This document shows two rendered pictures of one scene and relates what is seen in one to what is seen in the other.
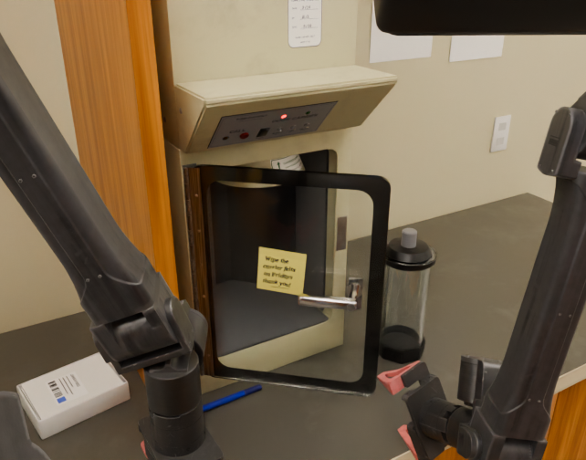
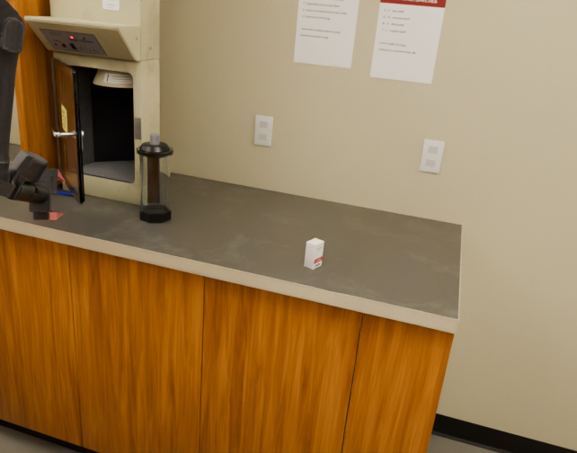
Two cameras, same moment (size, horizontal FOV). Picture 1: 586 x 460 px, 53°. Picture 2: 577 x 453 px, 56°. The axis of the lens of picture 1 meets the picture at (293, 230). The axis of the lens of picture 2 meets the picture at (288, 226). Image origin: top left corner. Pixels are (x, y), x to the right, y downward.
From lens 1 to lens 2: 1.68 m
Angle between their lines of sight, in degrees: 42
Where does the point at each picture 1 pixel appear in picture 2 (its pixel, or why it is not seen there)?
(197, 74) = (60, 13)
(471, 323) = (210, 230)
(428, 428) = not seen: hidden behind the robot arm
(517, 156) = (457, 186)
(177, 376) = not seen: outside the picture
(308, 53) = (112, 13)
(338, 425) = (69, 216)
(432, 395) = (43, 182)
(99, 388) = not seen: hidden behind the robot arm
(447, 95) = (369, 104)
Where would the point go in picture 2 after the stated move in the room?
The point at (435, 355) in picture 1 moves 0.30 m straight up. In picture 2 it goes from (160, 226) to (160, 129)
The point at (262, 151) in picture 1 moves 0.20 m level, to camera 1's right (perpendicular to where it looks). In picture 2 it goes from (91, 62) to (120, 71)
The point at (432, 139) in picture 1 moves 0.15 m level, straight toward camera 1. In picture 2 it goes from (352, 137) to (317, 138)
